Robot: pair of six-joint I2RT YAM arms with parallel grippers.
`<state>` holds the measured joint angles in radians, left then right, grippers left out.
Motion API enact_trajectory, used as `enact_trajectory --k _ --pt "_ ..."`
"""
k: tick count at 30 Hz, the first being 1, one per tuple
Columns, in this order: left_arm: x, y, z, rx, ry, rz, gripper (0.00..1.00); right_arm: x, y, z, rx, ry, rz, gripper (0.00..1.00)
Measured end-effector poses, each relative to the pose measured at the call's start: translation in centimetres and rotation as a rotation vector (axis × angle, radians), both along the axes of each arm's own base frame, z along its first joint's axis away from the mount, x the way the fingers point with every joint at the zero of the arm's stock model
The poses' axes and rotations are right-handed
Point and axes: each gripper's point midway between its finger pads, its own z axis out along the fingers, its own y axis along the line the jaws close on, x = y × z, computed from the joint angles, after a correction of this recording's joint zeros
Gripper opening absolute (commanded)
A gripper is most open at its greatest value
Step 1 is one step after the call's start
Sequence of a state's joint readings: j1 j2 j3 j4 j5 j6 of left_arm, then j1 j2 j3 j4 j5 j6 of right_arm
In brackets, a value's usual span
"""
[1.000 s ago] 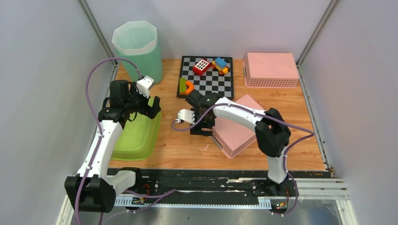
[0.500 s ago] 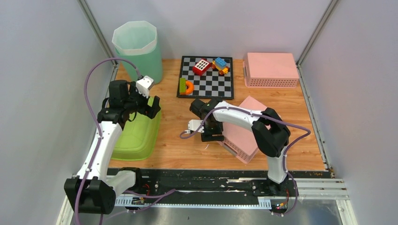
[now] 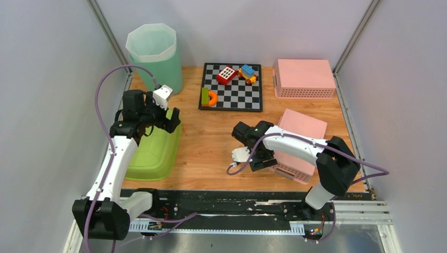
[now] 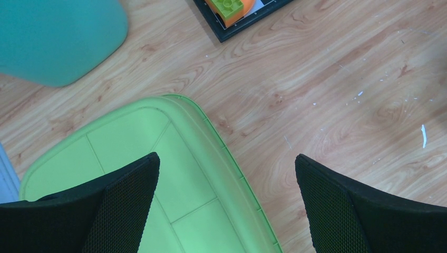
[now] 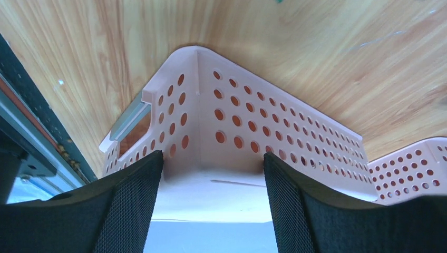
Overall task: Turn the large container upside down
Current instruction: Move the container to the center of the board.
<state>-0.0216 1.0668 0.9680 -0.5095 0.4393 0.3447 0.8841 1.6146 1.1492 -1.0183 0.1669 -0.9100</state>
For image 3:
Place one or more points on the large green plastic container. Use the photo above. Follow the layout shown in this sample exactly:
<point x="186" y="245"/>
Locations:
<point x="155" y="155"/>

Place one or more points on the green flat toy brick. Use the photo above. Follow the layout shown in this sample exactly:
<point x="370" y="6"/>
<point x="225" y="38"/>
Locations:
<point x="204" y="97"/>

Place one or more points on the black grey checkerboard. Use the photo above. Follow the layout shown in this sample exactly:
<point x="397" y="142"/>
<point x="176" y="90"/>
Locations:
<point x="235" y="96"/>

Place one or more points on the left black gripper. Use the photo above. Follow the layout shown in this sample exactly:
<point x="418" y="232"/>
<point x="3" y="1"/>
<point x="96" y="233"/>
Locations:
<point x="164" y="124"/>

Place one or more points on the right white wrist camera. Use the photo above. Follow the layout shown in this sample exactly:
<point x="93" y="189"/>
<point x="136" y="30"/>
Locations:
<point x="240" y="155"/>

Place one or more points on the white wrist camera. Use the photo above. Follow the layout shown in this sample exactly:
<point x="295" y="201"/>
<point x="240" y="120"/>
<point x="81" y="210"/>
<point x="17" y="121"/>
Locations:
<point x="240" y="155"/>
<point x="162" y="95"/>

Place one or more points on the orange arch toy block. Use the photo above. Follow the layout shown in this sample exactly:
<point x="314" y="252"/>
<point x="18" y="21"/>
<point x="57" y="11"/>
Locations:
<point x="213" y="98"/>

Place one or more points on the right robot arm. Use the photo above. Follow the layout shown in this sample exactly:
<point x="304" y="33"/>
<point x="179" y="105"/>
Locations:
<point x="336" y="165"/>

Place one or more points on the blue yellow toy car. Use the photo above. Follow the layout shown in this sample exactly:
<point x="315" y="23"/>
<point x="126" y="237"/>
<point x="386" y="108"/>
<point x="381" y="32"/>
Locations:
<point x="248" y="74"/>

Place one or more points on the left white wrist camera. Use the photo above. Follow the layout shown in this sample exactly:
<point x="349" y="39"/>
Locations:
<point x="162" y="95"/>

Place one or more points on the red window toy brick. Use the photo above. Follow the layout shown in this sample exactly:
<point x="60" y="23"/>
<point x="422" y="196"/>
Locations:
<point x="226" y="75"/>

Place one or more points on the green bin with white liner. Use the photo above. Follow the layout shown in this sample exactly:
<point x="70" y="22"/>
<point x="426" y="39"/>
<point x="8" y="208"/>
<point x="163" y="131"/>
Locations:
<point x="154" y="47"/>

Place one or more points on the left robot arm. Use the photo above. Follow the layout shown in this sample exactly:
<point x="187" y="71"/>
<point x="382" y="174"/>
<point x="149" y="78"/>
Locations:
<point x="102" y="214"/>

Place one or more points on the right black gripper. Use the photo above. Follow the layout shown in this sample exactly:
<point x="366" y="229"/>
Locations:
<point x="257" y="166"/>

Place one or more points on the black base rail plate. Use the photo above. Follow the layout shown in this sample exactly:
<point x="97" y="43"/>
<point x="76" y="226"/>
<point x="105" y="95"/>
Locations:
<point x="237" y="210"/>

